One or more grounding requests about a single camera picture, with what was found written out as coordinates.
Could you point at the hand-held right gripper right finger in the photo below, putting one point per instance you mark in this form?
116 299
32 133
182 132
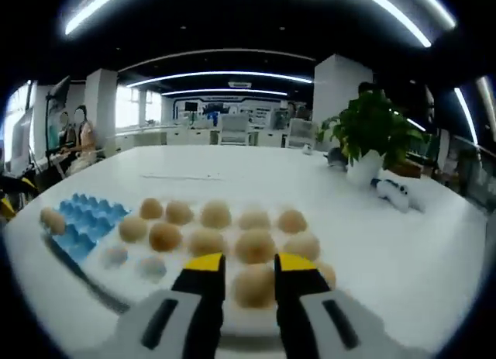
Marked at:
298 297

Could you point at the white blue toy figure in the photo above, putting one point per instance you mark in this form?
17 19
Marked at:
395 196

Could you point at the white low cabinets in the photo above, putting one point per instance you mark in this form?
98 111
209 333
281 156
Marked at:
155 136

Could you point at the white foam egg holder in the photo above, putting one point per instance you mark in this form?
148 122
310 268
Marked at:
116 256

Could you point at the small white object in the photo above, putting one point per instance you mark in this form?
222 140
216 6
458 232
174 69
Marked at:
308 149

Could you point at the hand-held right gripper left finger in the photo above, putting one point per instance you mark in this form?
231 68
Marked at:
193 297

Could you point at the blue egg tray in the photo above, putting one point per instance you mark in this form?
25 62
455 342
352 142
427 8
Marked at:
87 223

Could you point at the white office chair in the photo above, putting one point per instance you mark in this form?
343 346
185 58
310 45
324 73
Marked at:
302 132
234 130

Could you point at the potted green plant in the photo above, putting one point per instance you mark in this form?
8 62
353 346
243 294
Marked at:
368 122

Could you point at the single brown egg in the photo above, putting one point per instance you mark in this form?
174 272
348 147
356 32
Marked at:
253 287
53 220

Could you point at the group of brown eggs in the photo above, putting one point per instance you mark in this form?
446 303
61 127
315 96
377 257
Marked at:
164 235

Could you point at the white ceiling vent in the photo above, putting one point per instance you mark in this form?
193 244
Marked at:
240 84

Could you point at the black pole stand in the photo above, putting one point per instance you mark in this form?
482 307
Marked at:
48 122

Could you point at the long ceiling light strip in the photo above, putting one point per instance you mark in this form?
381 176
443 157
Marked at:
217 75
467 114
395 16
224 91
93 12
438 6

